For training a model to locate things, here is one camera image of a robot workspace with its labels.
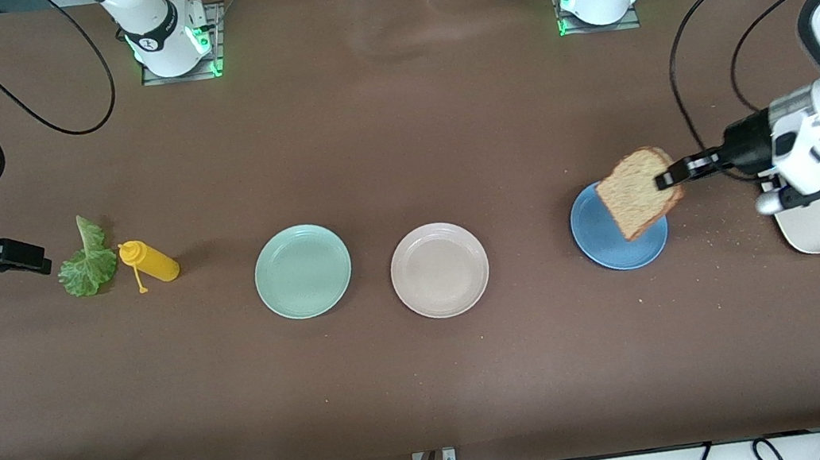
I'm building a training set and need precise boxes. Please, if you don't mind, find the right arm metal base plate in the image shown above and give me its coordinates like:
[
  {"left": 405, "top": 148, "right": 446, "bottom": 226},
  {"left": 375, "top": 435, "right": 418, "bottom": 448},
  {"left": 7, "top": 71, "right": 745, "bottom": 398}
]
[{"left": 132, "top": 0, "right": 234, "bottom": 89}]

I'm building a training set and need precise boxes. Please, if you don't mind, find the beige plate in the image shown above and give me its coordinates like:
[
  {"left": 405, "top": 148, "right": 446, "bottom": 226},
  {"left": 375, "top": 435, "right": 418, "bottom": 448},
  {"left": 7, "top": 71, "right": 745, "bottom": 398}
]
[{"left": 385, "top": 216, "right": 496, "bottom": 326}]

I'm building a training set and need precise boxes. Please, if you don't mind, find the blue plate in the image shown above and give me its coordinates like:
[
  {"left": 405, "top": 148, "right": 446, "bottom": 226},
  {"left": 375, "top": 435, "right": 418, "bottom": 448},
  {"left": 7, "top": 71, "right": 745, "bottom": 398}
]
[{"left": 565, "top": 172, "right": 674, "bottom": 277}]

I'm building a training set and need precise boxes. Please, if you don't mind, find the mint green plate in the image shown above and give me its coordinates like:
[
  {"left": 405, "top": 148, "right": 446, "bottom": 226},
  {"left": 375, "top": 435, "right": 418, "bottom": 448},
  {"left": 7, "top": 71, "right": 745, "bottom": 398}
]
[{"left": 248, "top": 218, "right": 359, "bottom": 326}]

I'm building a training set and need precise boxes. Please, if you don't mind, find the yellow squeeze bottle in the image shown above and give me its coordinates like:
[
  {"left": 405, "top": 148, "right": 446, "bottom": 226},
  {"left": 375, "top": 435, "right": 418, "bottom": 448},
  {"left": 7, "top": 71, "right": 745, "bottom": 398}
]
[{"left": 118, "top": 235, "right": 183, "bottom": 296}]

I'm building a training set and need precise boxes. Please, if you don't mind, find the green lettuce leaf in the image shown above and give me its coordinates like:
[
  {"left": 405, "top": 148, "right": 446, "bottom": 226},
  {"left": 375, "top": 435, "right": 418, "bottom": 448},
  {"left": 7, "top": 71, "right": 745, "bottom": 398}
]
[{"left": 50, "top": 211, "right": 122, "bottom": 300}]

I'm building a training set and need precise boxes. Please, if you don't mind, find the brown bread slice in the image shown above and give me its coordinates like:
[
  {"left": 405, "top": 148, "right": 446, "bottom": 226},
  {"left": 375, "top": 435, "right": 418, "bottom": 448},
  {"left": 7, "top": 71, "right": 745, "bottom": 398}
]
[{"left": 590, "top": 142, "right": 692, "bottom": 246}]

